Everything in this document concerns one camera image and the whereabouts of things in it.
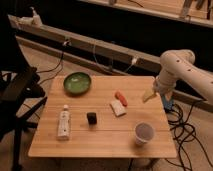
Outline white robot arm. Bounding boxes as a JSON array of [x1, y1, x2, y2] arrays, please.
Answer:
[[142, 49, 213, 104]]

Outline black eraser block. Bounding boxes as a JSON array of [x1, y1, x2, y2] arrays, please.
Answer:
[[87, 112, 97, 125]]

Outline blue box on floor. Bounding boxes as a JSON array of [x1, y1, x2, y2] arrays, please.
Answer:
[[161, 95, 174, 112]]

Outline orange carrot toy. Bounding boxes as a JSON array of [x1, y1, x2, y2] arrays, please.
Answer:
[[115, 91, 128, 107]]

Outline white rectangular sponge block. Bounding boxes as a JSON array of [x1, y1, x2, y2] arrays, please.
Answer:
[[110, 100, 126, 117]]

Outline wooden table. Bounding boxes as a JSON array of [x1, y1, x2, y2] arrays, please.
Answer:
[[28, 76, 177, 158]]

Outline green round plate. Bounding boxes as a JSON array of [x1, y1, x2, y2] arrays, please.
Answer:
[[63, 72, 91, 95]]

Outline white tube with cap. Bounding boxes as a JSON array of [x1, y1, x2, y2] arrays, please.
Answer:
[[57, 105, 70, 140]]

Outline black chair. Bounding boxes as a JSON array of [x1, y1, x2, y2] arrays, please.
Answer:
[[0, 11, 47, 171]]

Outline white bottle on ledge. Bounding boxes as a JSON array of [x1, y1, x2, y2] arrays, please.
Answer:
[[31, 7, 43, 27]]

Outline black floor cables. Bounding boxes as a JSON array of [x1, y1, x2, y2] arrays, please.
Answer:
[[164, 99, 213, 171]]

